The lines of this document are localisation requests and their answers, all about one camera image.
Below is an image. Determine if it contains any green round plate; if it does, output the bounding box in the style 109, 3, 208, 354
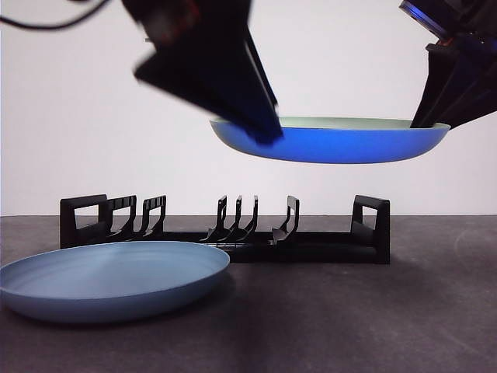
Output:
209, 116, 452, 166

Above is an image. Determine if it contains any blue round plate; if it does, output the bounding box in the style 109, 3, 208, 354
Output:
0, 240, 232, 325

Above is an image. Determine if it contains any black plate rack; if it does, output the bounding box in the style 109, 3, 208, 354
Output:
60, 193, 391, 266

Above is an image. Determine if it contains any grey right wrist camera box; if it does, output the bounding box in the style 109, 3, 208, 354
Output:
398, 0, 448, 39

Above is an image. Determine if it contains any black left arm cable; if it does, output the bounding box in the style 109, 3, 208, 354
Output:
0, 0, 113, 30

